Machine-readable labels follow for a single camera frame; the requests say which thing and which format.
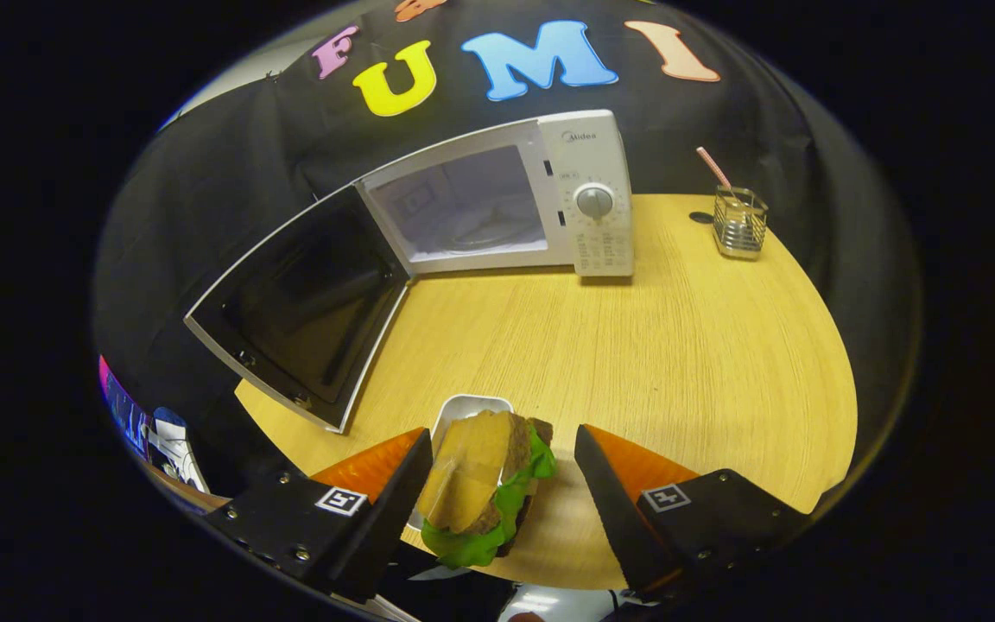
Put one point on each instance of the computer screen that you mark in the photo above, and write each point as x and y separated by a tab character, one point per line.
124	410

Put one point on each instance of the small black disc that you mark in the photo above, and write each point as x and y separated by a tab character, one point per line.
701	218

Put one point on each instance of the toy sandwich with lettuce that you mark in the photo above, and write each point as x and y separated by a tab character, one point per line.
476	466

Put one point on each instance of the white rectangular tray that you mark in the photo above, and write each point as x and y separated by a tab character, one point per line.
472	403

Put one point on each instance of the white and blue object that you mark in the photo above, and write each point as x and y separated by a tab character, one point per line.
176	445

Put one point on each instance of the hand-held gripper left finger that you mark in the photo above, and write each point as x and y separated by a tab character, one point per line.
385	527

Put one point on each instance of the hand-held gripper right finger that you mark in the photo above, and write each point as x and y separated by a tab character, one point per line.
618	518

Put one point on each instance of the white microwave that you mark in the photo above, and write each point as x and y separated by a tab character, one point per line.
597	147

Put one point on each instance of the pink striped straw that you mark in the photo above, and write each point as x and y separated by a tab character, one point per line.
712	167

